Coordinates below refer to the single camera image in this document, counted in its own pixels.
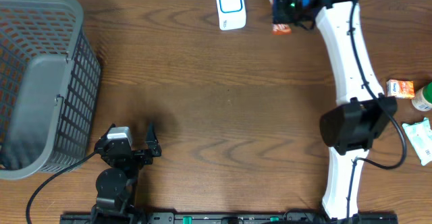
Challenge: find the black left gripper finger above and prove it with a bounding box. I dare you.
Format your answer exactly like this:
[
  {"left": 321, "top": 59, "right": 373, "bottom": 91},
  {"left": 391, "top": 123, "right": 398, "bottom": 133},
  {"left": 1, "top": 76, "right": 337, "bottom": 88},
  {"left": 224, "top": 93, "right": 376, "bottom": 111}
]
[
  {"left": 145, "top": 123, "right": 161, "bottom": 152},
  {"left": 94, "top": 123, "right": 115, "bottom": 152}
]

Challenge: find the orange chocolate bar wrapper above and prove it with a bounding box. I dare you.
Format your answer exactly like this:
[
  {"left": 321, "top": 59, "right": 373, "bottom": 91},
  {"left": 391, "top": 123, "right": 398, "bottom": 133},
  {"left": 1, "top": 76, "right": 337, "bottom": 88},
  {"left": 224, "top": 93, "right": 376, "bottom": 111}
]
[{"left": 269, "top": 0, "right": 292, "bottom": 35}]

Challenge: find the orange snack packet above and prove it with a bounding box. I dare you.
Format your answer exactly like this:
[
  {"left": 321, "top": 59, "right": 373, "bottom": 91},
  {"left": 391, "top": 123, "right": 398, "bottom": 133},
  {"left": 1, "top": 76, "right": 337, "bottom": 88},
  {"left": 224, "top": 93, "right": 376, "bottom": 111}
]
[{"left": 386, "top": 79, "right": 415, "bottom": 99}]

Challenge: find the green lid jar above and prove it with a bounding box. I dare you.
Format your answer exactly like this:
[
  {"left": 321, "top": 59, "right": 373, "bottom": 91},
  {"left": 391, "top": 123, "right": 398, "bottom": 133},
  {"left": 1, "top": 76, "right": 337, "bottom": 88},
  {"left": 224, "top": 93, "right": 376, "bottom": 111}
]
[{"left": 411, "top": 82, "right": 432, "bottom": 112}]

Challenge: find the light green wet wipes pack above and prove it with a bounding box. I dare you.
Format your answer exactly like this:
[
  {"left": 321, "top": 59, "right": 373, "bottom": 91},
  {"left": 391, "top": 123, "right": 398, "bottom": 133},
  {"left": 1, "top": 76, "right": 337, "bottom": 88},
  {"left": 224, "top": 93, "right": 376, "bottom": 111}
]
[{"left": 402, "top": 117, "right": 431, "bottom": 166}]

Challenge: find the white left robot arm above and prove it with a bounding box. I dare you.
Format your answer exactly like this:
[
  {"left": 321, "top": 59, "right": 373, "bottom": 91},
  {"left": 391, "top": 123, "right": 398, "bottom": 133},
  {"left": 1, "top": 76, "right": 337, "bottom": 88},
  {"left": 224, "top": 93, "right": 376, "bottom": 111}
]
[{"left": 90, "top": 124, "right": 162, "bottom": 223}]

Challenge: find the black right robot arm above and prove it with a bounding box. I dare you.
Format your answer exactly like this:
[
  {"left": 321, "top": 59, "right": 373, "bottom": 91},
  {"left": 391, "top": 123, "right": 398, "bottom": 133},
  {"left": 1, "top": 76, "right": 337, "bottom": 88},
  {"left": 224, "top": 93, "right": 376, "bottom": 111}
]
[{"left": 273, "top": 0, "right": 398, "bottom": 223}]

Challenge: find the white barcode scanner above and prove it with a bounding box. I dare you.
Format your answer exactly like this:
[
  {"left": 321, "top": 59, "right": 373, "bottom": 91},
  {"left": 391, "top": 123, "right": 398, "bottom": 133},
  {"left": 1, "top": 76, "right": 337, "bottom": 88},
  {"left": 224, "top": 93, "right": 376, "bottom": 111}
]
[{"left": 216, "top": 0, "right": 246, "bottom": 31}]

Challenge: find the grey plastic basket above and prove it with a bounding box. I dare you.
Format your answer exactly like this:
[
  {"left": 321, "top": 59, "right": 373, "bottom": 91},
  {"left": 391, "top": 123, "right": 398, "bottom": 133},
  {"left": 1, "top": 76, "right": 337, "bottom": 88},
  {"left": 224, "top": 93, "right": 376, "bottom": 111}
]
[{"left": 1, "top": 0, "right": 102, "bottom": 180}]

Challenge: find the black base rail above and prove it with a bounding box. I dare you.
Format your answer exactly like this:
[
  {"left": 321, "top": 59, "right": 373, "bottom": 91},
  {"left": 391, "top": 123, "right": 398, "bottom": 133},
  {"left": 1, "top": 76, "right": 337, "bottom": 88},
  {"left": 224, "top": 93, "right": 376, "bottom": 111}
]
[{"left": 59, "top": 211, "right": 399, "bottom": 224}]

